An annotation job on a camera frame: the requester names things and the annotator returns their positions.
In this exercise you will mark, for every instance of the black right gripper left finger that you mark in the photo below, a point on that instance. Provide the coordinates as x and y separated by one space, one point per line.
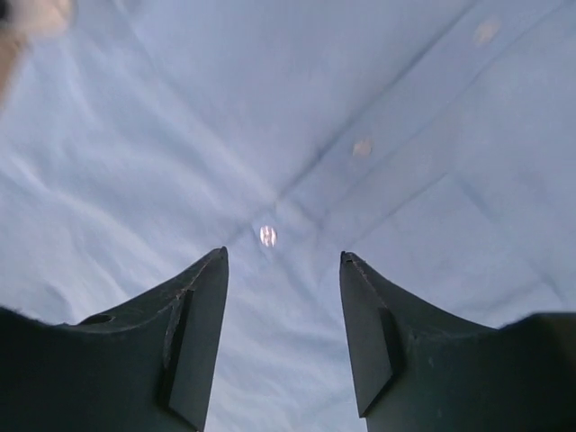
144 365

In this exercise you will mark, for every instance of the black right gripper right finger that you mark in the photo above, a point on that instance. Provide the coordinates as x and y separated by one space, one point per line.
416 367

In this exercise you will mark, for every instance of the light blue button shirt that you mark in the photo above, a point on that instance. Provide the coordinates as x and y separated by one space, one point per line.
435 139

